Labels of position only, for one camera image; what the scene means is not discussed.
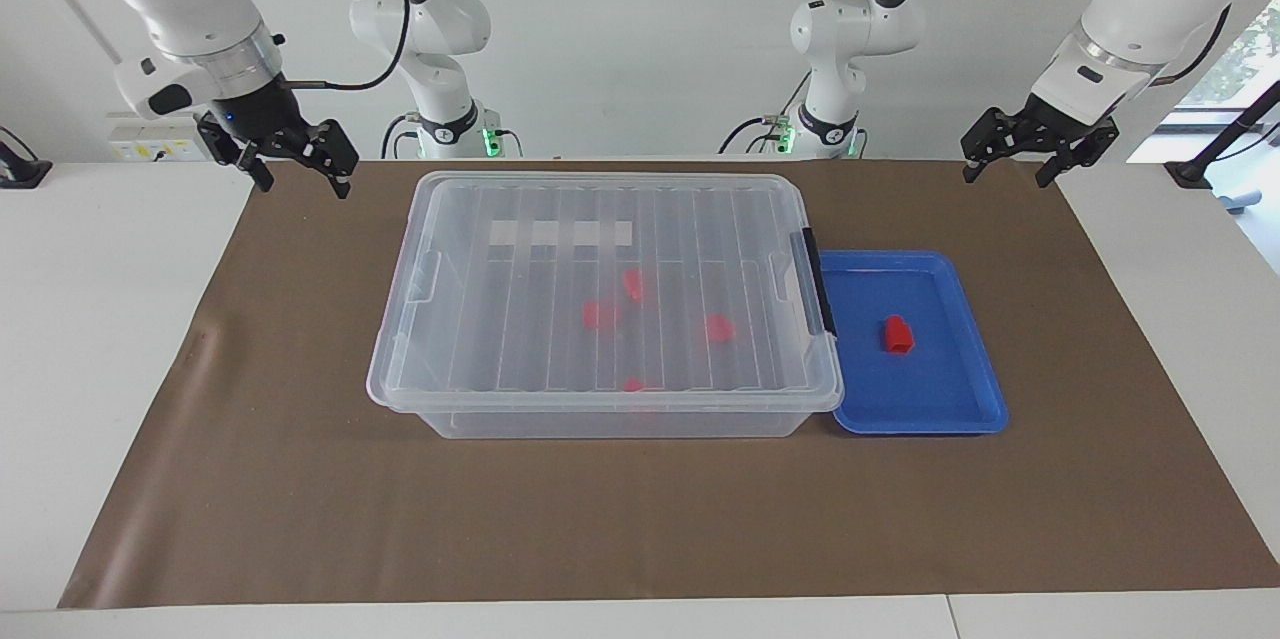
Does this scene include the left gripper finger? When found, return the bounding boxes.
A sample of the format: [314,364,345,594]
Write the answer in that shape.
[961,106,1037,184]
[1034,117,1120,189]

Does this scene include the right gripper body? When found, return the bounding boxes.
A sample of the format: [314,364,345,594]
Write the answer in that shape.
[207,79,307,154]

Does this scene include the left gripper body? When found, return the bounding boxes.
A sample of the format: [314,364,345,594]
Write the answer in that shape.
[1014,93,1095,144]

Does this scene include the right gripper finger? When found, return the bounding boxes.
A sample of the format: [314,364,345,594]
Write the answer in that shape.
[284,119,361,200]
[195,113,275,193]

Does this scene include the clear plastic box lid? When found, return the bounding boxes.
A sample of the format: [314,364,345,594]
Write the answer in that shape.
[366,171,845,417]

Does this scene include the clear plastic storage box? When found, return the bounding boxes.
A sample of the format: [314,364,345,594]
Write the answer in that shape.
[380,177,833,441]

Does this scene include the white power strip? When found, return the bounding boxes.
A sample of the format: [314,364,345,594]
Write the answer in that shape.
[107,113,216,164]

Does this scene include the black stand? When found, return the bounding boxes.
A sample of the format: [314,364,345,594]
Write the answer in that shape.
[1164,79,1280,191]
[0,126,54,189]

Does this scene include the window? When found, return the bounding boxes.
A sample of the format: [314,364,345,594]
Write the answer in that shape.
[1172,0,1280,112]

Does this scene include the blue plastic tray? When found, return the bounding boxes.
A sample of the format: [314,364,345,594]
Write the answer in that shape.
[818,249,1010,437]

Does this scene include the black cable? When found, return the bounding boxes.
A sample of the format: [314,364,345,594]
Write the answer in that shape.
[381,113,425,161]
[717,69,813,157]
[1148,5,1234,88]
[274,0,414,93]

